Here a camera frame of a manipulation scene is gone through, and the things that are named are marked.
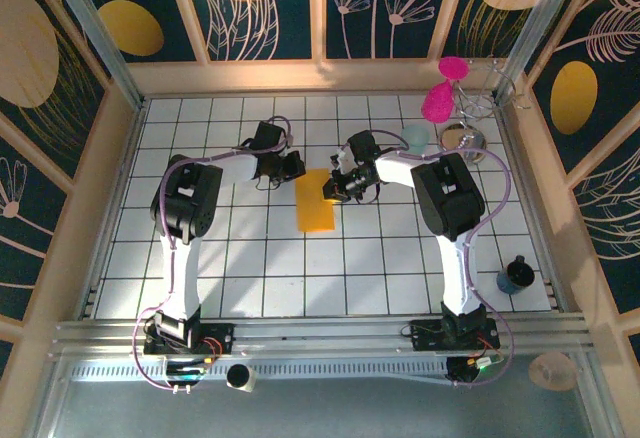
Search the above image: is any aluminium mounting rail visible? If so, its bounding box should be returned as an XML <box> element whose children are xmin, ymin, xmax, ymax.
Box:
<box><xmin>49</xmin><ymin>312</ymin><xmax>594</xmax><ymax>359</ymax></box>

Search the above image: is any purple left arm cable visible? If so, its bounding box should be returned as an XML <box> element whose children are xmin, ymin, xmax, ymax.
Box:
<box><xmin>130</xmin><ymin>116</ymin><xmax>294</xmax><ymax>392</ymax></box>

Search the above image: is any small electronics board with wires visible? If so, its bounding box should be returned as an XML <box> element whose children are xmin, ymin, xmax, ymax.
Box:
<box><xmin>164</xmin><ymin>355</ymin><xmax>214</xmax><ymax>387</ymax></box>
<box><xmin>446</xmin><ymin>355</ymin><xmax>505</xmax><ymax>387</ymax></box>

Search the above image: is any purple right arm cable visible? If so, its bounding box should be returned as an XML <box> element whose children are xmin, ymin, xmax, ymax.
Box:
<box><xmin>339</xmin><ymin>129</ymin><xmax>516</xmax><ymax>389</ymax></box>

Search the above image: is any aluminium frame post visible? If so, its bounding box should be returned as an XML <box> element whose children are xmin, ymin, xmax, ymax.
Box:
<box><xmin>42</xmin><ymin>0</ymin><xmax>147</xmax><ymax>109</ymax></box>
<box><xmin>492</xmin><ymin>0</ymin><xmax>587</xmax><ymax>105</ymax></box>

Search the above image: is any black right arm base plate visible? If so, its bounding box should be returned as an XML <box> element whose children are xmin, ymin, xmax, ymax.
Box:
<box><xmin>408</xmin><ymin>318</ymin><xmax>501</xmax><ymax>354</ymax></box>

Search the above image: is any orange square paper sheet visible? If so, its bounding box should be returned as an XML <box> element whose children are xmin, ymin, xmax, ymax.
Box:
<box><xmin>294</xmin><ymin>167</ymin><xmax>337</xmax><ymax>234</ymax></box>

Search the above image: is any clear pink glass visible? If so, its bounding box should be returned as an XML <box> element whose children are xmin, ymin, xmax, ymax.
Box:
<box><xmin>528</xmin><ymin>350</ymin><xmax>582</xmax><ymax>392</ymax></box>

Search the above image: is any slotted metal strip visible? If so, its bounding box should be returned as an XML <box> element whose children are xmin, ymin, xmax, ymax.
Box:
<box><xmin>69</xmin><ymin>360</ymin><xmax>451</xmax><ymax>382</ymax></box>

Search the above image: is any dark blue mug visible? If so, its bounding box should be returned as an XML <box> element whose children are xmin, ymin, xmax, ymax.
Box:
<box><xmin>495</xmin><ymin>255</ymin><xmax>536</xmax><ymax>295</ymax></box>

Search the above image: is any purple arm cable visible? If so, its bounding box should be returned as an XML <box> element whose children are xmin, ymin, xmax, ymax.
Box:
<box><xmin>130</xmin><ymin>116</ymin><xmax>294</xmax><ymax>392</ymax></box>
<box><xmin>339</xmin><ymin>129</ymin><xmax>516</xmax><ymax>389</ymax></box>

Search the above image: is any frosted teal plastic cup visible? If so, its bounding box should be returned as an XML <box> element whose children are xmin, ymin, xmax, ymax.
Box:
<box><xmin>401</xmin><ymin>124</ymin><xmax>431</xmax><ymax>155</ymax></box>

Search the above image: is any round pink sponge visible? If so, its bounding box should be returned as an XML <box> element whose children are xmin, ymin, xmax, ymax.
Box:
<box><xmin>438</xmin><ymin>56</ymin><xmax>471</xmax><ymax>81</ymax></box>

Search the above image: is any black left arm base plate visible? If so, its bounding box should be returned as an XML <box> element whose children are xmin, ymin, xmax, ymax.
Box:
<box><xmin>143</xmin><ymin>321</ymin><xmax>236</xmax><ymax>357</ymax></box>

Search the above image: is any chrome wire cup rack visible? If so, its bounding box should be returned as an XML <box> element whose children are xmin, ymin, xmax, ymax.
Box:
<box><xmin>437</xmin><ymin>57</ymin><xmax>534</xmax><ymax>167</ymax></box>

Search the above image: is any oval pink sponge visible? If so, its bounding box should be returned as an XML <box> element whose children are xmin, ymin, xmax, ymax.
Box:
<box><xmin>422</xmin><ymin>81</ymin><xmax>456</xmax><ymax>125</ymax></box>

